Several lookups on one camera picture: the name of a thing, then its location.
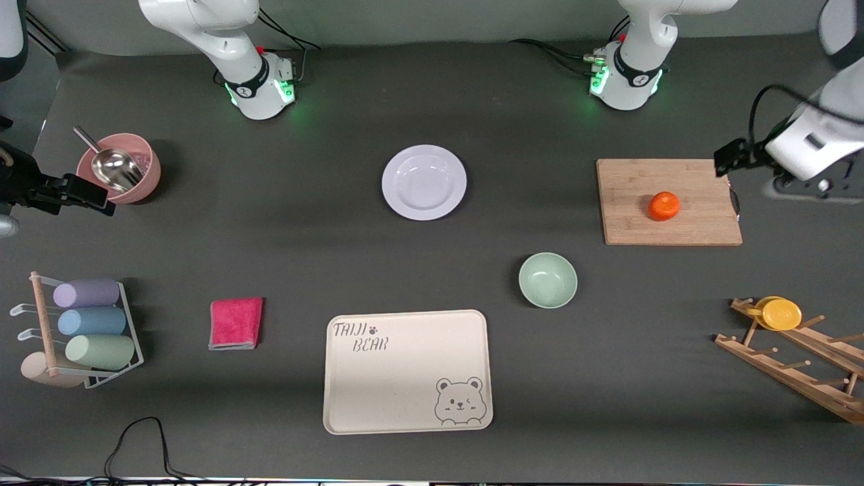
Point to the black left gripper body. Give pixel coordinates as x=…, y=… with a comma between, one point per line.
x=750, y=152

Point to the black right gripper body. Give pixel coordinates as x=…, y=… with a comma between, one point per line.
x=19, y=179

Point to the orange fruit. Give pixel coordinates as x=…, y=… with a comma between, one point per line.
x=664, y=206

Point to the white round plate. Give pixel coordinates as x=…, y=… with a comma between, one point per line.
x=424, y=182

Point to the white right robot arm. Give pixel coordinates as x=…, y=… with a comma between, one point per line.
x=258, y=88

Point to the metal scoop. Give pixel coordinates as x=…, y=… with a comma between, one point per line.
x=116, y=169

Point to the pink bowl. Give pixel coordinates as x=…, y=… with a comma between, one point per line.
x=150, y=177

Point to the purple cup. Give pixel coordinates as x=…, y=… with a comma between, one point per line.
x=88, y=293

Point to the blue cup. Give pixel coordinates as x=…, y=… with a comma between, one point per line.
x=93, y=321

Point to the wooden cutting board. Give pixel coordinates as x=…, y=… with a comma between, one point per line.
x=634, y=216

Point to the green cup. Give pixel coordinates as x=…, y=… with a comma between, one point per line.
x=101, y=352

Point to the yellow mug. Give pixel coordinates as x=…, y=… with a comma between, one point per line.
x=781, y=314

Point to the beige cup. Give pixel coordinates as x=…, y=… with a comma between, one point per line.
x=34, y=370

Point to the pink folded cloth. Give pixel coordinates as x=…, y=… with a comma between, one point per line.
x=235, y=324

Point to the light green bowl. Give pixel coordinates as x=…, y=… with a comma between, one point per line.
x=548, y=280

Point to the wooden mug rack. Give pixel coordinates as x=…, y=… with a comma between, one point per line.
x=796, y=374

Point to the beige bear print tray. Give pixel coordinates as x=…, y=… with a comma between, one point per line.
x=398, y=385

